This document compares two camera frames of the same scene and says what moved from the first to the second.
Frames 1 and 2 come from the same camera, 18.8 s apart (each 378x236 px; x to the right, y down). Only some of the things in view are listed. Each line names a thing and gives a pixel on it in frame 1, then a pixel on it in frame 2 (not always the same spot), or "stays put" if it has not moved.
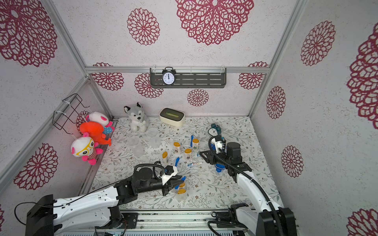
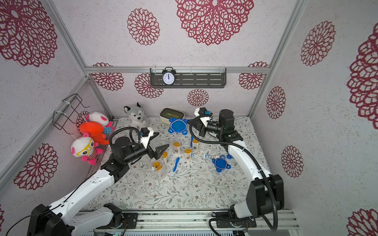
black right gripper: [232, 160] → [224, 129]
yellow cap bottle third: [176, 145] stays put
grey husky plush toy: [139, 121] stays put
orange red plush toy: [95, 130] stays put
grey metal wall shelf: [191, 78] stays put
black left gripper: [170, 185] → [156, 153]
